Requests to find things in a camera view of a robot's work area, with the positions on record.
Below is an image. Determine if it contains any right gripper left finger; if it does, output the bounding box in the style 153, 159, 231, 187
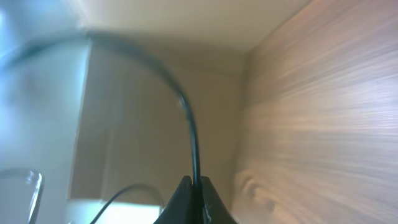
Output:
154, 175, 194, 224

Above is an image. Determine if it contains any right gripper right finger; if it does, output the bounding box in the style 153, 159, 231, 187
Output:
201, 176, 237, 224

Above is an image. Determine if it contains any black cable bundle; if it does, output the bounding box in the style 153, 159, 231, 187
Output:
6, 29, 202, 187

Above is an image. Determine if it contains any right camera black cable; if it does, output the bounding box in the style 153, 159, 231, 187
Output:
88, 183, 165, 224

